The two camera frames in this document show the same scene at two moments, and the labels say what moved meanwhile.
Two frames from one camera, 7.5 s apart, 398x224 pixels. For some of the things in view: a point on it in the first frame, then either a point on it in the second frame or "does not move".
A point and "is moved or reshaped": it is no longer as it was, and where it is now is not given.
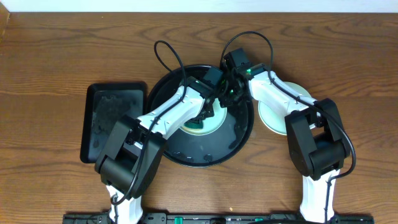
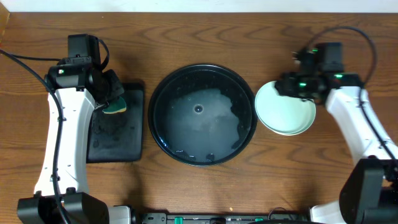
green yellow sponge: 194,125 → 117,106
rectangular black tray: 106,103 does not move
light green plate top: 210,124 is moved or reshaped
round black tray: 208,150 does not move
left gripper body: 205,112 → 112,90
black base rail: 215,218 does not move
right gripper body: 232,96 → 295,84
